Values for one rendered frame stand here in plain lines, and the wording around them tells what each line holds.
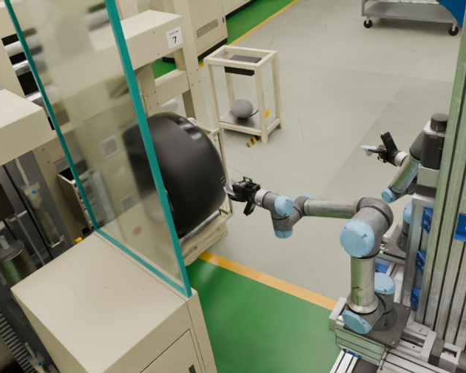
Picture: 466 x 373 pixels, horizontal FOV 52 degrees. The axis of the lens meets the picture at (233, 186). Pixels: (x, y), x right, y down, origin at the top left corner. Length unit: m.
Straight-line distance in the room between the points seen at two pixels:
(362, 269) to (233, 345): 1.43
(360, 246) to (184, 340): 0.66
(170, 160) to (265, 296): 1.45
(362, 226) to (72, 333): 0.98
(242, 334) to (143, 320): 1.54
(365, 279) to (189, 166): 0.85
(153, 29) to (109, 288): 1.20
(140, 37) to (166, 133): 0.45
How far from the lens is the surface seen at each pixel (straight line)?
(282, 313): 3.11
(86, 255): 1.86
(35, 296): 1.80
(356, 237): 1.63
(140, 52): 2.28
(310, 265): 3.38
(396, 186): 2.37
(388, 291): 2.00
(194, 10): 6.60
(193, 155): 2.08
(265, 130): 4.57
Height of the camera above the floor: 2.44
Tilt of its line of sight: 36 degrees down
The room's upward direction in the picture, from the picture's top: 9 degrees counter-clockwise
